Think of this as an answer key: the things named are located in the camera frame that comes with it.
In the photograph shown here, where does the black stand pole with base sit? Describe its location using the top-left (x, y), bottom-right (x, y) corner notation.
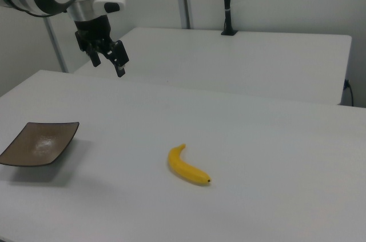
top-left (220, 0), bottom-right (238, 37)

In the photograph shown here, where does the black cable with plug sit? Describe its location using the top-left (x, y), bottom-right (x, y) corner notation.
top-left (344, 79), bottom-right (355, 108)

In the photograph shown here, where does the white side table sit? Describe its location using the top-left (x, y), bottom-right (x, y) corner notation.
top-left (73, 26), bottom-right (353, 106)

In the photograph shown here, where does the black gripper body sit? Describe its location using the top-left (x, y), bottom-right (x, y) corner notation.
top-left (74, 16), bottom-right (116, 53)

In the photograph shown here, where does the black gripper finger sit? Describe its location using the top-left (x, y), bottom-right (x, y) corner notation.
top-left (86, 42), bottom-right (102, 68)
top-left (106, 39), bottom-right (130, 78)

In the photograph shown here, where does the brown square ceramic plate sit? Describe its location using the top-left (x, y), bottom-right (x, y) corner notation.
top-left (0, 121), bottom-right (81, 168)

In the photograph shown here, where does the yellow banana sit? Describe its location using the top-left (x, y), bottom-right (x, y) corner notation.
top-left (167, 143), bottom-right (213, 187)

